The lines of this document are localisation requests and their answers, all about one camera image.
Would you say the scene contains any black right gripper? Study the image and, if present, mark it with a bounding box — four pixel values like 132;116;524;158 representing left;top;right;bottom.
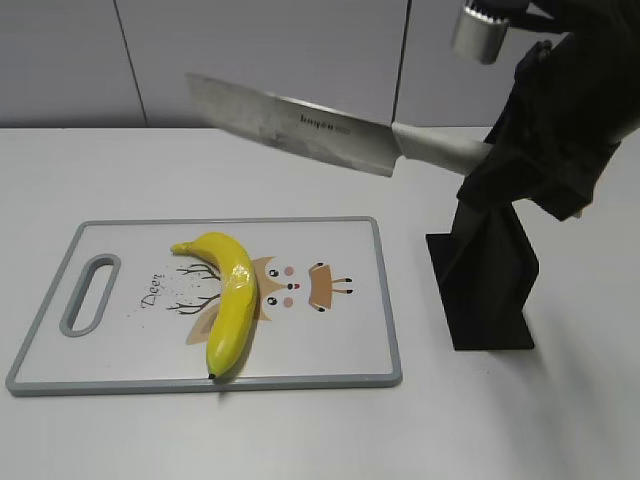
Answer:
457;1;639;221

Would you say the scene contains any white-handled cleaver knife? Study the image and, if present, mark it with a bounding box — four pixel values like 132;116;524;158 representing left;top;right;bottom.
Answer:
185;72;492;177

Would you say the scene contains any yellow plastic banana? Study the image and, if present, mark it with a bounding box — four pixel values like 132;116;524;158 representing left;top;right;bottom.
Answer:
170;231;258;379

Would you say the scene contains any black knife stand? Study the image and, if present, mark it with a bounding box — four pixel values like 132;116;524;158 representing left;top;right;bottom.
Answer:
425;202;539;351

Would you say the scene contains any white deer cutting board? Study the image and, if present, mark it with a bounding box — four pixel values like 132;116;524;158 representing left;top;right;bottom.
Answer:
6;216;402;397

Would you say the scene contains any silver cylindrical wrist camera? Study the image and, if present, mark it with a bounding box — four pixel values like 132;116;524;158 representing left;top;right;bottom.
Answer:
451;1;510;65

